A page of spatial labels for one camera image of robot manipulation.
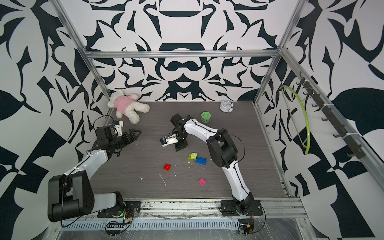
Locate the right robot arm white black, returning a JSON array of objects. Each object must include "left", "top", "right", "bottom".
[{"left": 171, "top": 114, "right": 254, "bottom": 213}]

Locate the green hoop tube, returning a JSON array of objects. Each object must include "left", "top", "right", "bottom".
[{"left": 279, "top": 85, "right": 311, "bottom": 156}]

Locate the lime lego brick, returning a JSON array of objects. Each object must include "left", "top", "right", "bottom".
[{"left": 188, "top": 153, "right": 198, "bottom": 161}]

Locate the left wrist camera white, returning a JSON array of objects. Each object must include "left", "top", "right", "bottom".
[{"left": 113, "top": 121, "right": 124, "bottom": 137}]

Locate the pink lego brick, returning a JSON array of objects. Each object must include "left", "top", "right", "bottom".
[{"left": 198, "top": 178, "right": 207, "bottom": 186}]

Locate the green lidded jar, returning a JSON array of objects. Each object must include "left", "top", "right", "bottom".
[{"left": 201, "top": 112, "right": 211, "bottom": 124}]

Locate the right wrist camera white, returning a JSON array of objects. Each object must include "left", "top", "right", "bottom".
[{"left": 160, "top": 134, "right": 178, "bottom": 147}]

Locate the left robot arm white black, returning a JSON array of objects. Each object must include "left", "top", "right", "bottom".
[{"left": 48, "top": 124, "right": 142, "bottom": 222}]

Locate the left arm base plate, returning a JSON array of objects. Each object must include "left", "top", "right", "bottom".
[{"left": 97, "top": 201, "right": 142, "bottom": 218}]

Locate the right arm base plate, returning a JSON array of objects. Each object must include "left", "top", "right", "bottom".
[{"left": 219, "top": 200, "right": 264, "bottom": 217}]

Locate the black hook rack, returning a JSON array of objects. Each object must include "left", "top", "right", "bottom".
[{"left": 297, "top": 71, "right": 367, "bottom": 159}]

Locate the blue lego brick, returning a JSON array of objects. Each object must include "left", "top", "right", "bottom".
[{"left": 195, "top": 157, "right": 207, "bottom": 165}]

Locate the white plush toy pink shirt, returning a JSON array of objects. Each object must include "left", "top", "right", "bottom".
[{"left": 107, "top": 90, "right": 150, "bottom": 125}]

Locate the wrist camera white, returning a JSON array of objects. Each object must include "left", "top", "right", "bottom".
[
  {"left": 160, "top": 134, "right": 178, "bottom": 147},
  {"left": 113, "top": 121, "right": 124, "bottom": 137}
]

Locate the aluminium front rail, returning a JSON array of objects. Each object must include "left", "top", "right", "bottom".
[{"left": 50, "top": 196, "right": 308, "bottom": 223}]

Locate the red lego brick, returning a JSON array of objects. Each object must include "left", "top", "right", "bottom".
[{"left": 164, "top": 164, "right": 171, "bottom": 171}]

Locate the small white alarm clock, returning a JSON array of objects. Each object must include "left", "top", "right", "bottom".
[{"left": 220, "top": 101, "right": 234, "bottom": 113}]

